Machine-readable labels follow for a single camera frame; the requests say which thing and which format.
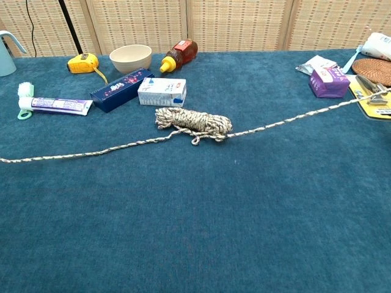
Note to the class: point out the white blue milk carton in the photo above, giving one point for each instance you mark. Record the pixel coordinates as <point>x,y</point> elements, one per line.
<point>159,93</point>

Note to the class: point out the blue felt table cloth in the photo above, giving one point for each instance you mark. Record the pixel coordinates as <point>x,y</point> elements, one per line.
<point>183,229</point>

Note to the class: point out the honey bottle yellow cap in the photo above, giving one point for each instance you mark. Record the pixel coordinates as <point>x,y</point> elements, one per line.
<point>180,55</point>

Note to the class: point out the long dark blue box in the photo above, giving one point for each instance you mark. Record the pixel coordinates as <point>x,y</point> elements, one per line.
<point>119,91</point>

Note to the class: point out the beige bowl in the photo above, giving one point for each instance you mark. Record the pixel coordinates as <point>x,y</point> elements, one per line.
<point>131,62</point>

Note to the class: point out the bamboo folding screen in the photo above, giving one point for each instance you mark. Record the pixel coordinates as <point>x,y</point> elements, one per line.
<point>238,24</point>

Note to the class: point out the yellow tape measure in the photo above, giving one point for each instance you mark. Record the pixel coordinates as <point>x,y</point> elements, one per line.
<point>82,63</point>

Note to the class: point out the white purple toothpaste tube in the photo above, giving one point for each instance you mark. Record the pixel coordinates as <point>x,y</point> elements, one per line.
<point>58,105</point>

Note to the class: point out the purple tissue pack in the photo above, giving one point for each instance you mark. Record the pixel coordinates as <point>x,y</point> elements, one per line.
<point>328,84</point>

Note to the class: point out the white wipes packet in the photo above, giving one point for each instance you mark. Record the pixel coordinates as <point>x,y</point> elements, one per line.
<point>317,62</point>

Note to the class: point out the black tripod stand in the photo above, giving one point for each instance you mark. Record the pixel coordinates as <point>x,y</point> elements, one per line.
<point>68,24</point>

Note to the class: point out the light blue toothbrush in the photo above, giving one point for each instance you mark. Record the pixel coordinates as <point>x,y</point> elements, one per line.
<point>351,61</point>

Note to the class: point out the mint green brush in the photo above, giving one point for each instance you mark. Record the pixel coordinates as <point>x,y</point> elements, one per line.
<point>26,88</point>

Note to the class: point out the razor in yellow blister pack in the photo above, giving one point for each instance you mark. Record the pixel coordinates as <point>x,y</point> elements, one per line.
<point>377,110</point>

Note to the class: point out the round brown woven coaster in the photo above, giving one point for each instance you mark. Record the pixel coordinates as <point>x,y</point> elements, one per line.
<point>372,70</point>

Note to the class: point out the white plastic pitcher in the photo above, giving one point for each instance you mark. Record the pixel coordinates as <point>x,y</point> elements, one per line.
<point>6,61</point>

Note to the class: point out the white bottle yellow cap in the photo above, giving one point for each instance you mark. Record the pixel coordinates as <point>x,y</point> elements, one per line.
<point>378,45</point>

